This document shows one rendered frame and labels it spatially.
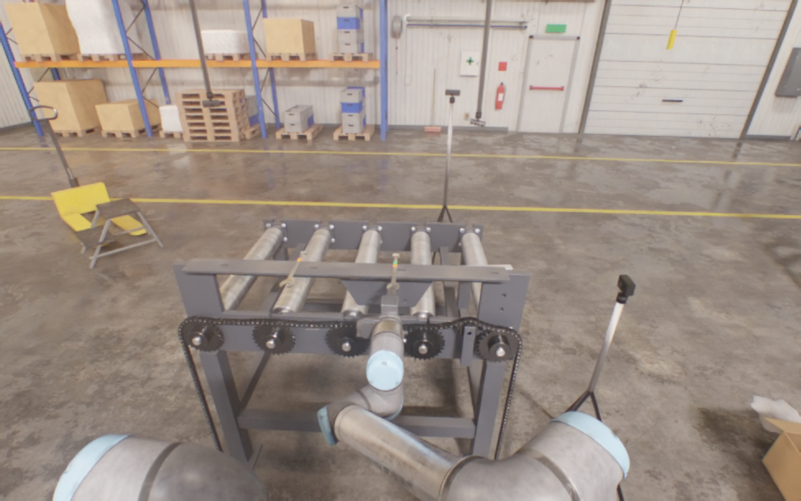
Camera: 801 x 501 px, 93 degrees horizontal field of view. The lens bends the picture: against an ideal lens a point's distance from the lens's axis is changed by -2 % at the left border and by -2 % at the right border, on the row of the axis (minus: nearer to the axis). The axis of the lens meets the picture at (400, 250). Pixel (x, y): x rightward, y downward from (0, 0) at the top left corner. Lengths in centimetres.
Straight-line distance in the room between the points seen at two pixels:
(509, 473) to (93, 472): 55
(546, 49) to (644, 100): 278
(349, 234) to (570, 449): 199
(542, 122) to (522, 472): 1040
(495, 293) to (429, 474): 93
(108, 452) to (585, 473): 65
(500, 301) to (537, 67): 933
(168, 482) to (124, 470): 7
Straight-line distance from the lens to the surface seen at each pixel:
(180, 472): 65
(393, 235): 240
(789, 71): 1337
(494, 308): 155
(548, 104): 1077
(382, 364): 98
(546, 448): 63
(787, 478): 283
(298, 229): 249
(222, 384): 196
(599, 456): 66
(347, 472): 225
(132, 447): 71
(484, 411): 190
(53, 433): 300
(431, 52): 1026
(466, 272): 143
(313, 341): 168
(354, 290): 151
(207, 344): 175
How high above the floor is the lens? 189
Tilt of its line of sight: 28 degrees down
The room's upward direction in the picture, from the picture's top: 1 degrees clockwise
